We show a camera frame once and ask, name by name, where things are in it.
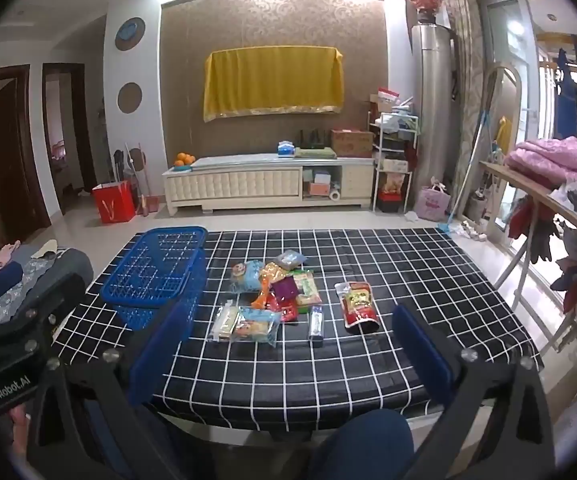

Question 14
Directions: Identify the grey-blue snack packet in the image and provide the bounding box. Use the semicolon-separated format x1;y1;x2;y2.
272;250;308;269

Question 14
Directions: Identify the arched standing mirror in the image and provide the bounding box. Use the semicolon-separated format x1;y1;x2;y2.
481;62;524;241

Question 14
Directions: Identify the orange snack packet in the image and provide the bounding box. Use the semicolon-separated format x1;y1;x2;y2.
260;261;292;295

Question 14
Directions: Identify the pink cloth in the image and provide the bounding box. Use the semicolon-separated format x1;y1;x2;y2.
0;241;22;267

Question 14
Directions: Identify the person's left hand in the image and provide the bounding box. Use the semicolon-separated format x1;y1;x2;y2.
8;405;32;456

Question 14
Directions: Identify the large red snack pouch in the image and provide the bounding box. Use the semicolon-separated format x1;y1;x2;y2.
334;281;380;336

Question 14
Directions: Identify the blue hanging garment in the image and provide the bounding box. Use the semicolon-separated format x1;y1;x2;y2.
555;47;577;138

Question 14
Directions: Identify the silver stick snack packet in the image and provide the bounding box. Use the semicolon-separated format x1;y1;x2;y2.
308;305;326;347

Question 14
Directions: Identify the pink quilt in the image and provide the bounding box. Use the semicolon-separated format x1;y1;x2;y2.
503;137;577;201

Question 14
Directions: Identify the green cushion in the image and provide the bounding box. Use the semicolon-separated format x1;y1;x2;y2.
293;146;337;159

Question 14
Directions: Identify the cream TV cabinet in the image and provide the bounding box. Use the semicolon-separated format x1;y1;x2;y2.
162;156;375;217

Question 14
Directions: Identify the person's blue trouser leg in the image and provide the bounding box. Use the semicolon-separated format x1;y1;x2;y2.
313;407;414;480

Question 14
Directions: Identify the dark wooden door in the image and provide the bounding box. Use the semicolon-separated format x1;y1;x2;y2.
0;65;52;248

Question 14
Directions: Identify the green cracker packet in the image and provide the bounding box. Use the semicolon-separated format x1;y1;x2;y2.
291;270;318;307

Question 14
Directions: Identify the brown cardboard box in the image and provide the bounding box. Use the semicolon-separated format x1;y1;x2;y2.
331;129;374;158

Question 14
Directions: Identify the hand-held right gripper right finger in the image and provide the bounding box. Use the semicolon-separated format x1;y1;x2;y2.
393;304;557;480

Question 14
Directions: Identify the yellow cover cloth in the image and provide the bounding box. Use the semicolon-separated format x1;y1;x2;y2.
203;46;344;122

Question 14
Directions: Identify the cartoon print cake packet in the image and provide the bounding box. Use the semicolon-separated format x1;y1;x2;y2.
231;307;282;348

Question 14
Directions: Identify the blue mop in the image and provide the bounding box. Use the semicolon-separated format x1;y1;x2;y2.
439;110;492;236

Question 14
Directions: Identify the large brown wall disc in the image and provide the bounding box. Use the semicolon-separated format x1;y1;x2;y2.
117;82;143;114

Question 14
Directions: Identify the pile of hung clothes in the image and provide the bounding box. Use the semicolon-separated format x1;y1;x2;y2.
506;195;577;331

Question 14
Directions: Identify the red flower vase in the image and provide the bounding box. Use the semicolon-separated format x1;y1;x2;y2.
409;0;444;25

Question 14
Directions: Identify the light blue cookie packet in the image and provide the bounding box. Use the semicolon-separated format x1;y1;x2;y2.
230;259;265;294

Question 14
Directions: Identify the clear cracker packet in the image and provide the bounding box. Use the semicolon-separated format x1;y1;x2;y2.
207;304;242;343

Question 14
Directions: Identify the purple snack packet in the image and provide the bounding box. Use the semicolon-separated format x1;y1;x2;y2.
270;277;299;302

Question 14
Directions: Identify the broom and dustpan set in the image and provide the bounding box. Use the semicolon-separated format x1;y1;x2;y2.
113;142;159;217

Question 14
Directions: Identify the blue round wall plate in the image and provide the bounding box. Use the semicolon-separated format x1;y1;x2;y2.
115;16;146;52

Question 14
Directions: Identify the red paper bag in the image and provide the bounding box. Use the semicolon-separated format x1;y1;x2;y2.
92;180;136;224

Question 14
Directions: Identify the silver standing air conditioner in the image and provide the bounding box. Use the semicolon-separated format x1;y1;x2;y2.
411;22;457;211

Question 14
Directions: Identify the black checked tablecloth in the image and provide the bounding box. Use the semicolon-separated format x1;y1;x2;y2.
51;227;544;433

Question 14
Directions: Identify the wooden folding table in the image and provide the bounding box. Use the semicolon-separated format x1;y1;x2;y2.
479;160;577;356

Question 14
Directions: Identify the patterned beige curtain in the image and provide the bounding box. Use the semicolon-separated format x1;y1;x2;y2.
441;0;487;221

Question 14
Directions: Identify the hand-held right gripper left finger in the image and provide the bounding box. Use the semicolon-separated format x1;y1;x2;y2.
26;295;199;480

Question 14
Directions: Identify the grey sweatshirt yellow print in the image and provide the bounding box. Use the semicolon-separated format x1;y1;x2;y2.
0;245;94;331

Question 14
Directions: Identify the white shelf rack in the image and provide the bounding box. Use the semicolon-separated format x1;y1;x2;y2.
371;110;419;213

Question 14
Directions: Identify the pink bag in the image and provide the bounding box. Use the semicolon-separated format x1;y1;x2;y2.
415;183;452;222

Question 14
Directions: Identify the blue plastic basket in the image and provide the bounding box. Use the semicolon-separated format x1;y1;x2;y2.
99;226;209;341

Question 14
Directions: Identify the black router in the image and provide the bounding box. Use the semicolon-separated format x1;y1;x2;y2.
296;129;327;150

